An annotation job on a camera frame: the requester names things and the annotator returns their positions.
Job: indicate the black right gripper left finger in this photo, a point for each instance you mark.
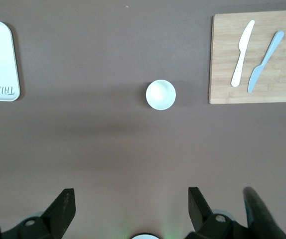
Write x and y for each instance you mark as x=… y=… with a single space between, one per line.
x=58 y=211

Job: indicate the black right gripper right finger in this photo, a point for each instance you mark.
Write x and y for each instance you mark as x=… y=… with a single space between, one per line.
x=200 y=211

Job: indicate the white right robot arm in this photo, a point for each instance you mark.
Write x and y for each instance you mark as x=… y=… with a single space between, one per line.
x=145 y=236

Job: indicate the white plastic cup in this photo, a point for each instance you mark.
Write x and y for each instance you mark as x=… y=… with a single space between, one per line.
x=161 y=94

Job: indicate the wooden cutting board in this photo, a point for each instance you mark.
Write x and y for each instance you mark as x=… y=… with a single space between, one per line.
x=222 y=49

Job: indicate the white plastic knife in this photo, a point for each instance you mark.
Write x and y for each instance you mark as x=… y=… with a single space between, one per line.
x=242 y=52

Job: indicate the grey plastic knife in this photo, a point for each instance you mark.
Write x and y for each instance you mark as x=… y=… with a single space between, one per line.
x=265 y=62

